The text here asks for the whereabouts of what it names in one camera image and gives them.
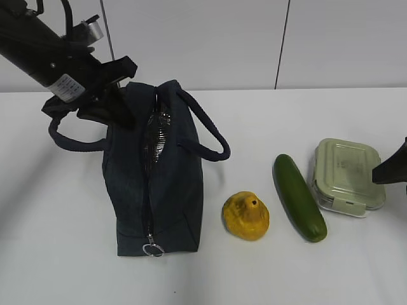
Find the green lidded glass container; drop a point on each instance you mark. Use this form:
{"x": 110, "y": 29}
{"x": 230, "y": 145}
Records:
{"x": 342, "y": 178}

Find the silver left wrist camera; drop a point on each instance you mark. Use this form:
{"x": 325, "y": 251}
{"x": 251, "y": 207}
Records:
{"x": 87, "y": 32}

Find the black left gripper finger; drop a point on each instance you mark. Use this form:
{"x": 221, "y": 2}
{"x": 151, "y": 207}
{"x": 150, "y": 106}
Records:
{"x": 109, "y": 108}
{"x": 117, "y": 70}

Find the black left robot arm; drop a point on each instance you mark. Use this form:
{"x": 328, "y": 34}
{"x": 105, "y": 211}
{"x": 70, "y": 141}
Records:
{"x": 24, "y": 39}

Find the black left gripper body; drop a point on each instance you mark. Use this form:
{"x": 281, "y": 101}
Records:
{"x": 71, "y": 68}

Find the green cucumber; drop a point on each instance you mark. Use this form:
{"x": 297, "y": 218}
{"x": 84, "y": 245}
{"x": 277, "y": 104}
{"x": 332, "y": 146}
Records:
{"x": 297, "y": 200}

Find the yellow bell pepper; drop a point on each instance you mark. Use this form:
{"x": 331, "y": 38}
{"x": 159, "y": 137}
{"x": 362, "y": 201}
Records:
{"x": 245, "y": 216}

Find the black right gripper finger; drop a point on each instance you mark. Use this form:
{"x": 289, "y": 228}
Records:
{"x": 392, "y": 170}

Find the dark blue lunch bag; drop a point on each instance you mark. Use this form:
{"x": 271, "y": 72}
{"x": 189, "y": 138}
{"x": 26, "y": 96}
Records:
{"x": 153, "y": 173}

